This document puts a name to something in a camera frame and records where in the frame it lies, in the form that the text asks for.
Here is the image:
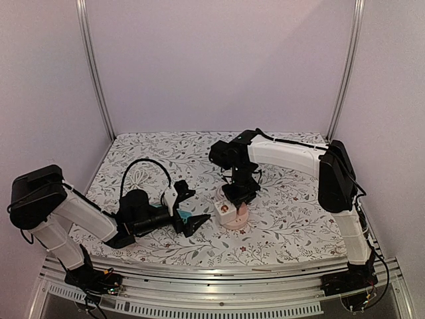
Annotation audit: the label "teal power strip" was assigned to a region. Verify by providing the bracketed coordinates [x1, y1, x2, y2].
[147, 204, 191, 227]

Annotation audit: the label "white cube socket adapter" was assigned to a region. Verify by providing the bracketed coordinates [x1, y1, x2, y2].
[214, 199, 237, 225]

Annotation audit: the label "pink round power socket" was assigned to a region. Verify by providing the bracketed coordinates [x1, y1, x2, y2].
[217, 189, 249, 230]

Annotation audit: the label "orange usb charger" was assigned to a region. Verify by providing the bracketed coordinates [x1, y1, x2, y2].
[237, 203, 248, 217]

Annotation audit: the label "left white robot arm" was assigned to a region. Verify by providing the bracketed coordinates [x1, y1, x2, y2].
[7, 164, 211, 288]

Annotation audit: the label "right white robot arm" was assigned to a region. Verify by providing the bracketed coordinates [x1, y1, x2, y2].
[209, 129, 373, 290]

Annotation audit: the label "floral patterned table mat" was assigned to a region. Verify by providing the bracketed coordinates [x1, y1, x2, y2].
[66, 131, 372, 266]

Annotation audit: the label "white coiled strip cable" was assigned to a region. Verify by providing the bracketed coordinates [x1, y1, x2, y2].
[127, 168, 150, 192]

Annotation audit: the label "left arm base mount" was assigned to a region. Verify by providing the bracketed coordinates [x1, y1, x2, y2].
[64, 245, 123, 295]

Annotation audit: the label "aluminium front rail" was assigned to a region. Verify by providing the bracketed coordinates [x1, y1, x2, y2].
[29, 257, 416, 319]

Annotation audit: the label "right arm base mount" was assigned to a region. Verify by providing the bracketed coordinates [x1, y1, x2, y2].
[320, 251, 378, 296]

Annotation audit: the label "right aluminium frame post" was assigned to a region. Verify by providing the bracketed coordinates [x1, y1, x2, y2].
[326, 0, 365, 142]

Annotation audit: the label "aluminium frame post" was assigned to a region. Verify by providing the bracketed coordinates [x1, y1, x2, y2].
[326, 0, 365, 142]
[76, 0, 116, 142]

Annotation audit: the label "left aluminium frame post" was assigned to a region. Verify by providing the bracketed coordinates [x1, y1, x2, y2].
[76, 0, 116, 142]

